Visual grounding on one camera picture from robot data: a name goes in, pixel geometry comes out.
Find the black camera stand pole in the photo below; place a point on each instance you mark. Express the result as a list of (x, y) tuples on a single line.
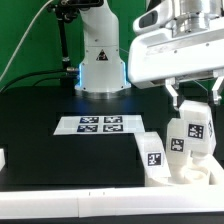
[(66, 11)]

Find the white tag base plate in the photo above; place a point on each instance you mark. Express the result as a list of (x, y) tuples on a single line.
[(114, 124)]

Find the white U-shaped wall fence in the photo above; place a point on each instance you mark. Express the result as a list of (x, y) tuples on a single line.
[(116, 201)]

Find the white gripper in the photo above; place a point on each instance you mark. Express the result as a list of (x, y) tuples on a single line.
[(156, 57)]

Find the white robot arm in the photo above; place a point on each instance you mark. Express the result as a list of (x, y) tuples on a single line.
[(101, 38)]

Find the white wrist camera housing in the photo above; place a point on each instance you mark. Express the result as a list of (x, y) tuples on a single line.
[(154, 19)]

